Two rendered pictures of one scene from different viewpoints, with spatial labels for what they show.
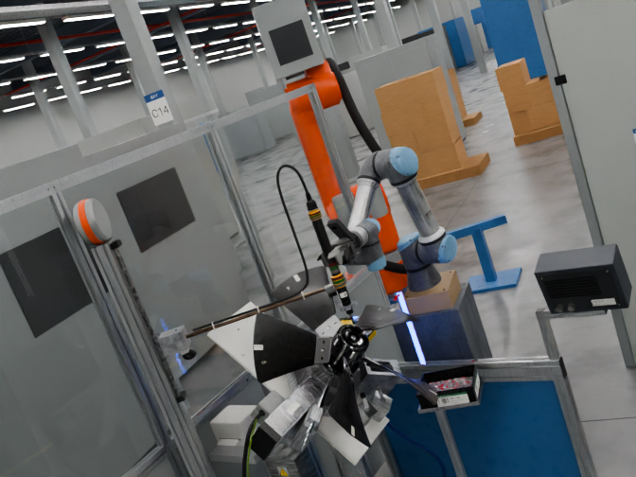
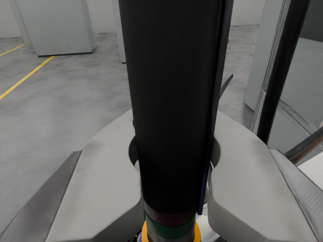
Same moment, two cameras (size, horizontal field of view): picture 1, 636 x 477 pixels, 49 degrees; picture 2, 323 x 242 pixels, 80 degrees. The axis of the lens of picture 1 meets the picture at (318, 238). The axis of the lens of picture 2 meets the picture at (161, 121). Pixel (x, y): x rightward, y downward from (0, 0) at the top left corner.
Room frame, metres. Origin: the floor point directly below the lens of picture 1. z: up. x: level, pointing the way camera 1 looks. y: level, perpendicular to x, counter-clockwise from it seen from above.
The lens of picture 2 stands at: (2.39, -0.07, 1.57)
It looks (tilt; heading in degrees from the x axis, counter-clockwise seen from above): 32 degrees down; 144
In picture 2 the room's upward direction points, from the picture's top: 2 degrees counter-clockwise
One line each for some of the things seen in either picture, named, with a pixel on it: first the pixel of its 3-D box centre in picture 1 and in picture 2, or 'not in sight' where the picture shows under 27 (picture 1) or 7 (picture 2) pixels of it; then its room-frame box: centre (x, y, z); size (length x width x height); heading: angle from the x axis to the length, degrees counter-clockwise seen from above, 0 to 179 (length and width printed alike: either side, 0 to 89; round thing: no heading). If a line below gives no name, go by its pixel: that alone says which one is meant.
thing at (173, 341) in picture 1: (172, 341); not in sight; (2.37, 0.61, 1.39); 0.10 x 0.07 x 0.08; 87
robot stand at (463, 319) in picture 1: (463, 398); not in sight; (2.90, -0.38, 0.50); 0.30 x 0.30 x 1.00; 64
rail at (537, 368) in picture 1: (450, 371); not in sight; (2.56, -0.32, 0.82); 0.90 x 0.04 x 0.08; 52
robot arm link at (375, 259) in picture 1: (370, 255); not in sight; (2.56, -0.17, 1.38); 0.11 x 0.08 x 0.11; 41
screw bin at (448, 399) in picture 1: (449, 387); not in sight; (2.39, -0.27, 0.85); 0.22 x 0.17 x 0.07; 68
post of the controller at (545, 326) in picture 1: (547, 334); not in sight; (2.30, -0.66, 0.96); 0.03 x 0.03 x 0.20; 52
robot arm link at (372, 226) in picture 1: (366, 231); not in sight; (2.55, -0.18, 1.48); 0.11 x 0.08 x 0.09; 142
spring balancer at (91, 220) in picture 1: (92, 221); not in sight; (2.37, 0.70, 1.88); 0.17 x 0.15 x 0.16; 142
